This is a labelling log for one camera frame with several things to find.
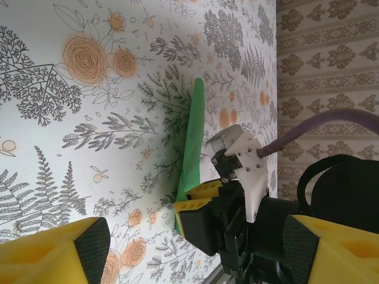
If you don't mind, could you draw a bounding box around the aluminium frame rail long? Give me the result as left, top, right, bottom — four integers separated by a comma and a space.
204, 263, 235, 284

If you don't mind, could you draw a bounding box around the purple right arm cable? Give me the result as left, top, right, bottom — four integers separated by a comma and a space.
256, 108, 379, 156

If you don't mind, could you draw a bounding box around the thin black right gripper cable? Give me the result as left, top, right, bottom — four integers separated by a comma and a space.
297, 155, 341, 209

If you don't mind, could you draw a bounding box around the green square paper sheet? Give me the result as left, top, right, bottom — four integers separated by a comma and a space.
173, 77, 205, 236

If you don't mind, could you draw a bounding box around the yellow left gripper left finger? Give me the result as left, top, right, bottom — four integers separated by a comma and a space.
0, 217, 111, 284

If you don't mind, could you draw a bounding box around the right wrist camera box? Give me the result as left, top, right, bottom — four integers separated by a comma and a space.
205, 123, 269, 223

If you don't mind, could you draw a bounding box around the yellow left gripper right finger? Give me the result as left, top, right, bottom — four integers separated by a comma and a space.
282, 215, 379, 284

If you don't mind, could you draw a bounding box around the floral printed table mat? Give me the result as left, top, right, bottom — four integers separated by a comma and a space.
0, 0, 278, 284

